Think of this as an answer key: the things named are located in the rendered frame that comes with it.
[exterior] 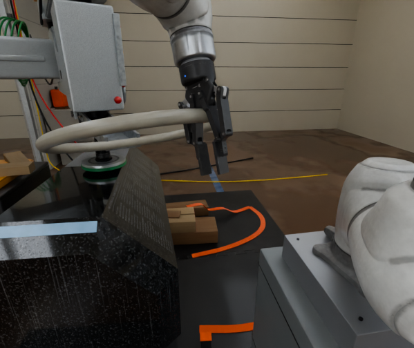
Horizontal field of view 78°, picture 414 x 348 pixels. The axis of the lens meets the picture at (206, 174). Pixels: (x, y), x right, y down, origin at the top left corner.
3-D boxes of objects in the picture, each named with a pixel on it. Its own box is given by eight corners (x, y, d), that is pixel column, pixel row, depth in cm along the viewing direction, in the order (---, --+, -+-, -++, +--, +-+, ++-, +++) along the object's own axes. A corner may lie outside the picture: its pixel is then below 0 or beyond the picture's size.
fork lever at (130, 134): (70, 117, 139) (69, 108, 137) (108, 114, 149) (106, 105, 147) (95, 152, 86) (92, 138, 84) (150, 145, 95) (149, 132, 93)
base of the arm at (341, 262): (350, 228, 79) (353, 212, 77) (428, 279, 60) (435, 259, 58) (300, 241, 74) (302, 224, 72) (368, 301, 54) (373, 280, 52)
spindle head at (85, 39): (66, 110, 139) (48, 14, 123) (108, 108, 150) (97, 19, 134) (74, 119, 111) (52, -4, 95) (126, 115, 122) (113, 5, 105)
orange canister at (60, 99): (50, 110, 388) (45, 86, 376) (62, 105, 434) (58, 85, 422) (65, 109, 391) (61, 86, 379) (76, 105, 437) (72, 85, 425)
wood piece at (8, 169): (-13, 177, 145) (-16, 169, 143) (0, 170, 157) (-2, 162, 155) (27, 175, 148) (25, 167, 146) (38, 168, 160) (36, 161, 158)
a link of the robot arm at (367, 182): (396, 231, 68) (419, 150, 59) (427, 282, 51) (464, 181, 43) (329, 221, 72) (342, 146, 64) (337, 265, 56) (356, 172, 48)
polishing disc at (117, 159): (99, 154, 145) (98, 152, 144) (133, 157, 140) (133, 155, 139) (71, 166, 125) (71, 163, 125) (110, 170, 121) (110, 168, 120)
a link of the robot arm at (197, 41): (192, 49, 60) (196, 74, 61) (160, 42, 54) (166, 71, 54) (221, 32, 54) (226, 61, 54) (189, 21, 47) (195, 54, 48)
